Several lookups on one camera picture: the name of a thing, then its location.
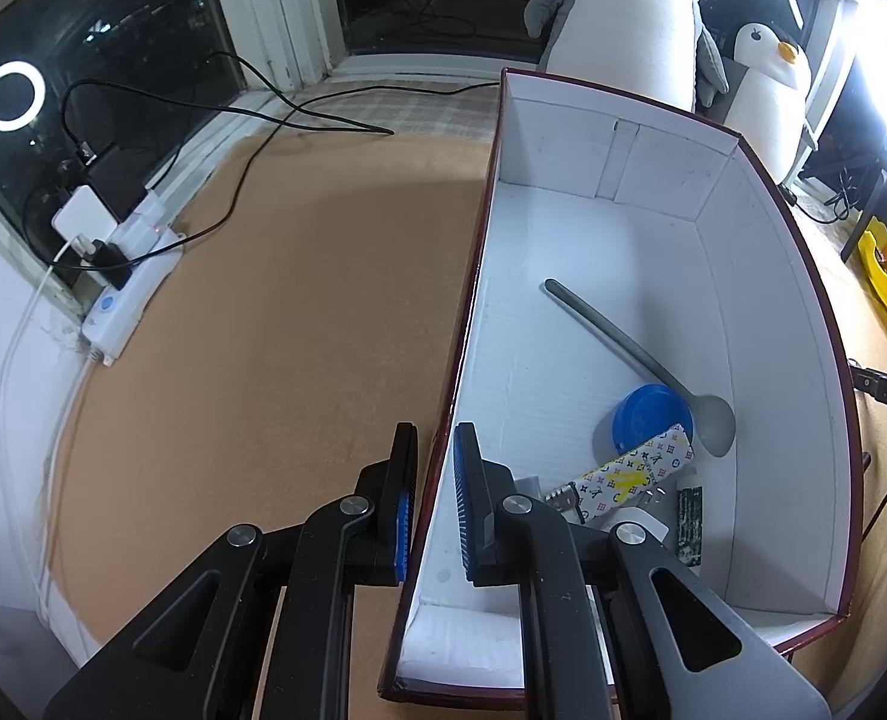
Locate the grey spoon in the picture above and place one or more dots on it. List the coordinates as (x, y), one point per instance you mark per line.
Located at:
(623, 341)

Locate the large penguin plush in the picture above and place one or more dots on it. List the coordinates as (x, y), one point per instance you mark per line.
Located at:
(623, 15)

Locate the white window frame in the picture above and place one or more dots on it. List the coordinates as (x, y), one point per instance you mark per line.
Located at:
(286, 15)

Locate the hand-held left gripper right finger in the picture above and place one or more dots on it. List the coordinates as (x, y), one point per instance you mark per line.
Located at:
(464, 510)

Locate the white power strip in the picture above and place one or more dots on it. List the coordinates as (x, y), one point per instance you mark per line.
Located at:
(132, 292)

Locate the white charger block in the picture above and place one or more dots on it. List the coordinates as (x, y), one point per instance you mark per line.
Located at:
(83, 214)

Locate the black plug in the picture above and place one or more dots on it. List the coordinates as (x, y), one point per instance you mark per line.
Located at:
(112, 264)

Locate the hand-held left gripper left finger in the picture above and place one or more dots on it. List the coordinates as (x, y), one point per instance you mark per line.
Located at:
(406, 532)

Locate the black power adapter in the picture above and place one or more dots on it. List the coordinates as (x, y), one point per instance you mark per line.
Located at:
(121, 176)

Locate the black labelled packet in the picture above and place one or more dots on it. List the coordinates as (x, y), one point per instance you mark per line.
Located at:
(689, 525)

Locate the small penguin plush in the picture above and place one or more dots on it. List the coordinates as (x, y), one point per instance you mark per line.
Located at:
(769, 105)

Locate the black stand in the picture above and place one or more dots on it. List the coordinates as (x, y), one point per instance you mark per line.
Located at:
(872, 202)

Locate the patterned white lighter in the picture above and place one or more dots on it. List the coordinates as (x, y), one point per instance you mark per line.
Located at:
(638, 469)

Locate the blue round lid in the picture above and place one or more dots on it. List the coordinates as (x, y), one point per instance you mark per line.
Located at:
(645, 412)

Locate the white cardboard box red rim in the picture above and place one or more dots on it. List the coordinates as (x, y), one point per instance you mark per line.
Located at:
(600, 240)

